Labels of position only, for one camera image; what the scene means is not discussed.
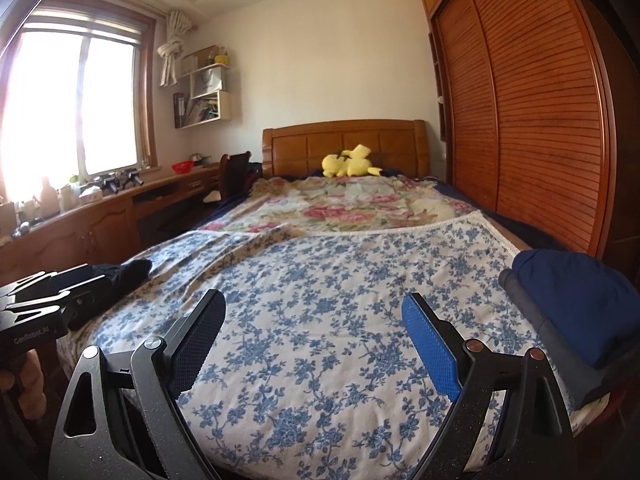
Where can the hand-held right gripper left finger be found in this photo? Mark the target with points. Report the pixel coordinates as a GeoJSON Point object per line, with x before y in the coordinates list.
{"type": "Point", "coordinates": [200, 340]}

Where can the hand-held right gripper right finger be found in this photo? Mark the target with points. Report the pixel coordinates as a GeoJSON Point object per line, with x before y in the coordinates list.
{"type": "Point", "coordinates": [432, 345]}

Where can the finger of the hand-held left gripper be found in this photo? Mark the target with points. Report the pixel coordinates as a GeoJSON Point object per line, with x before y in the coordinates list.
{"type": "Point", "coordinates": [60, 302]}
{"type": "Point", "coordinates": [55, 280]}

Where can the black buttoned coat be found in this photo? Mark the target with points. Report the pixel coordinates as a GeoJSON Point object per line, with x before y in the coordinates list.
{"type": "Point", "coordinates": [125, 272]}

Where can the person's left hand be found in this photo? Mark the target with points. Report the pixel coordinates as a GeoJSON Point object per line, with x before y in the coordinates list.
{"type": "Point", "coordinates": [35, 380]}

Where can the wooden desk cabinet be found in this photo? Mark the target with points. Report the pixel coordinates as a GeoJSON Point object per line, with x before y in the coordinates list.
{"type": "Point", "coordinates": [105, 220]}

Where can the beige bottle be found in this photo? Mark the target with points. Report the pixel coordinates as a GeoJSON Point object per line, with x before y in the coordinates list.
{"type": "Point", "coordinates": [48, 195]}

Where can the blue floral bed sheet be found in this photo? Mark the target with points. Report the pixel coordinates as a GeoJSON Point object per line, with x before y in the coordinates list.
{"type": "Point", "coordinates": [325, 310]}

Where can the black gadgets on desk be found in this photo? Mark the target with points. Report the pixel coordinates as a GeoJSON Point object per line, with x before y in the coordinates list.
{"type": "Point", "coordinates": [120, 181]}

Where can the folded grey garment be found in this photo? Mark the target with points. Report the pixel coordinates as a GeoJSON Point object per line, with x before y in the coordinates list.
{"type": "Point", "coordinates": [555, 350]}

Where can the folded navy blue garment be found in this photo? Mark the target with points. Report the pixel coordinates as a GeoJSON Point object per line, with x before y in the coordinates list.
{"type": "Point", "coordinates": [580, 300]}

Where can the pink floral quilt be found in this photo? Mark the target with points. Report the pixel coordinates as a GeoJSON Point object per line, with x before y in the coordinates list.
{"type": "Point", "coordinates": [340, 205]}

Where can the dark wooden chair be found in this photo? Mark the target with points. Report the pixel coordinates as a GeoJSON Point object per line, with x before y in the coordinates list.
{"type": "Point", "coordinates": [234, 175]}

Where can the red basket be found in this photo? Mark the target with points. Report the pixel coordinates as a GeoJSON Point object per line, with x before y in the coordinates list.
{"type": "Point", "coordinates": [182, 167]}

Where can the wooden framed window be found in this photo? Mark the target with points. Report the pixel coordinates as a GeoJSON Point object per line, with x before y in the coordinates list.
{"type": "Point", "coordinates": [65, 100]}

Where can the yellow plush toy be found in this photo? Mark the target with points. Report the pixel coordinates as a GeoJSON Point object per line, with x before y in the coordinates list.
{"type": "Point", "coordinates": [350, 164]}

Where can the wooden bed headboard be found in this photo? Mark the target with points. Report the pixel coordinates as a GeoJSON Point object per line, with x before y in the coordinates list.
{"type": "Point", "coordinates": [295, 147]}

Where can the tied cream curtain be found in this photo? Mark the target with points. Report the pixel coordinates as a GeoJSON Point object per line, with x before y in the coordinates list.
{"type": "Point", "coordinates": [170, 52]}

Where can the wooden slatted wardrobe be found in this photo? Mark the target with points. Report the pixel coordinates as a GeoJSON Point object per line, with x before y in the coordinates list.
{"type": "Point", "coordinates": [535, 110]}

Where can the white wall shelf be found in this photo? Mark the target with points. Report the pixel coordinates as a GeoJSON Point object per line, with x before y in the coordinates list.
{"type": "Point", "coordinates": [210, 102]}

